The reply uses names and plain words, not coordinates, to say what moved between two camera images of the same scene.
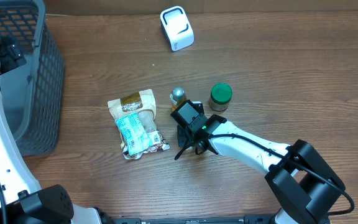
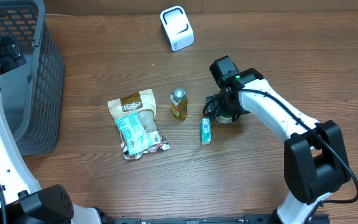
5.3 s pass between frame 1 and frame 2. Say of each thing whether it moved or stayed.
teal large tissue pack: stayed
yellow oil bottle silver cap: stayed
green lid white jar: moved
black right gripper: moved
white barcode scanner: stayed
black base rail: stayed
